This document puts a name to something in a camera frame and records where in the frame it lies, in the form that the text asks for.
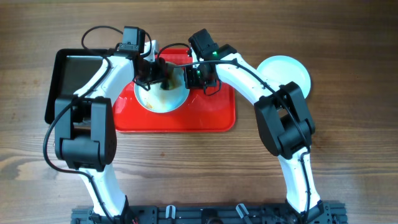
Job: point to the white plate with sauce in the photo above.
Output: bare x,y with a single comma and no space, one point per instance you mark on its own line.
157,100

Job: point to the black water tray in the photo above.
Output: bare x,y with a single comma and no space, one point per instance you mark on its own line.
73,68

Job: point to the green yellow sponge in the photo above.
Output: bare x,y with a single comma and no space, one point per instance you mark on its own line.
169,83

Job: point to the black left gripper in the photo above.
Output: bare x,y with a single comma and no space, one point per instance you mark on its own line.
159,76

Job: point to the small white plate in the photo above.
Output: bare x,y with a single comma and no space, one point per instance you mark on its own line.
282,69

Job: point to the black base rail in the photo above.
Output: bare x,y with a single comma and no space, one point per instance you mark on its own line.
324,212

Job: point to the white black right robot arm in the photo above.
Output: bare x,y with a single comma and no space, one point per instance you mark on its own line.
283,119

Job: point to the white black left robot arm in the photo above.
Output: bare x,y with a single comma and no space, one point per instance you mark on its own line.
82,138

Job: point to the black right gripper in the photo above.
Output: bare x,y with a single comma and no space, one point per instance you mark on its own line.
191,83

